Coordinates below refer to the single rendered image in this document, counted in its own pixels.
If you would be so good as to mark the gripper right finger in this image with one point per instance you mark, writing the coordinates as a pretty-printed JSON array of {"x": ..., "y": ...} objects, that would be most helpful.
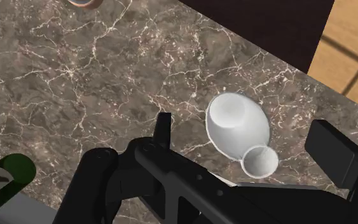
[{"x": 336, "y": 155}]

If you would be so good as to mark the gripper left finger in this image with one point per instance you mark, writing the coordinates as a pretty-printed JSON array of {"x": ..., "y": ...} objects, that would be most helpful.
[{"x": 154, "y": 173}]

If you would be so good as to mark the white vase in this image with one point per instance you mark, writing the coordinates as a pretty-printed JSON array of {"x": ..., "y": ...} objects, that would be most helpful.
[{"x": 237, "y": 124}]

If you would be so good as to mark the green bottle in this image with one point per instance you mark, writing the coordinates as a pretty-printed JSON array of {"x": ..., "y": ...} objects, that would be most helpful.
[{"x": 14, "y": 170}]

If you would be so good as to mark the dark robot stand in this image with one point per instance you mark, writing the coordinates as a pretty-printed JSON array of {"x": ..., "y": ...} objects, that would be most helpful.
[{"x": 259, "y": 28}]

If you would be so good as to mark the brown bowl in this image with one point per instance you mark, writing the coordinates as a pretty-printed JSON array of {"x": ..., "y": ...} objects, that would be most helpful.
[{"x": 84, "y": 3}]

